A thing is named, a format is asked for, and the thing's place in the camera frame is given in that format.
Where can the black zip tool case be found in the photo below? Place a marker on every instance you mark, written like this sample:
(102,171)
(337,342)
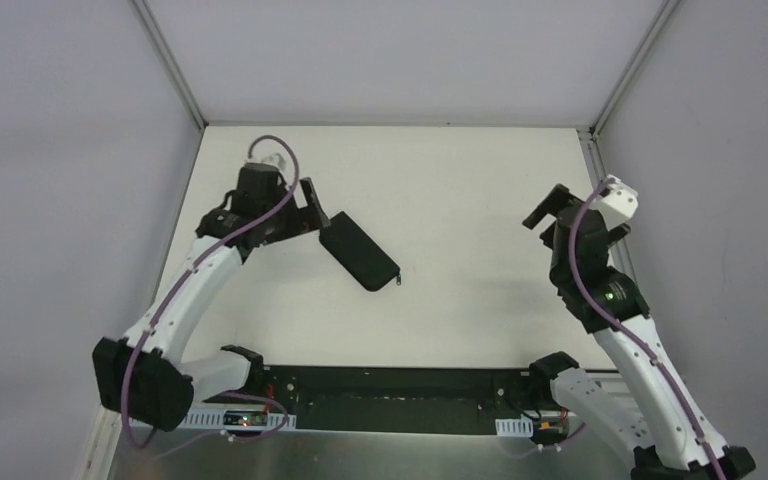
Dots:
(359,254)

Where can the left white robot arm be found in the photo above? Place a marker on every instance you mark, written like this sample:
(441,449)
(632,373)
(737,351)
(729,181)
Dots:
(225,238)

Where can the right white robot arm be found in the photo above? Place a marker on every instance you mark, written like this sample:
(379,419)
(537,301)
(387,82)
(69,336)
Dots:
(669,437)

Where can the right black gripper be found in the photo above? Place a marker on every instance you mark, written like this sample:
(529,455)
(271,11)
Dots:
(571,214)

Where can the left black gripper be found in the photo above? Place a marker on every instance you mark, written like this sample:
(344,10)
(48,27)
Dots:
(302,211)

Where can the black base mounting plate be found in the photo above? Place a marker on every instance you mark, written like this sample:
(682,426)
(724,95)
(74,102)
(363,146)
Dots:
(457,401)

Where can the right white cable duct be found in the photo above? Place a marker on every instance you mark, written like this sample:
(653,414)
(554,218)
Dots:
(514,428)

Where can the white cable duct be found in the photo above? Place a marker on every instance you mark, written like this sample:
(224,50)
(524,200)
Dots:
(514,428)
(238,420)

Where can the left white cable duct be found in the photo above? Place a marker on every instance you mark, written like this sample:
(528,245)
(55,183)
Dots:
(238,420)

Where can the aluminium frame rail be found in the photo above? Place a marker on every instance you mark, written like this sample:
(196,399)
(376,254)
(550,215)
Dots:
(162,399)

